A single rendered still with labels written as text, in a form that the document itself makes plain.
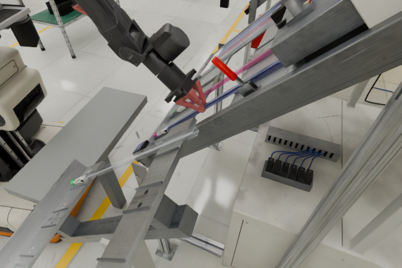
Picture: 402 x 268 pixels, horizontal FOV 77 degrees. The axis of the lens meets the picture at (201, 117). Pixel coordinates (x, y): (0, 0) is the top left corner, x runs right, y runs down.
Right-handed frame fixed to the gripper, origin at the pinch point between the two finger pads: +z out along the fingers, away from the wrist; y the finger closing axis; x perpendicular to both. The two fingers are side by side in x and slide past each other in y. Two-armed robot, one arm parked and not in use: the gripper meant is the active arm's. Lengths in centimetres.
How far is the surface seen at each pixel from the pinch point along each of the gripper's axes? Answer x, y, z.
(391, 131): -37.3, -14.0, 12.7
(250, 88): -19.9, -6.9, -1.0
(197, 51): 120, 176, 8
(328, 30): -36.2, -5.8, -2.6
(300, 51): -31.1, -5.9, -2.0
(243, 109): -17.4, -10.0, 1.0
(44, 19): 187, 121, -119
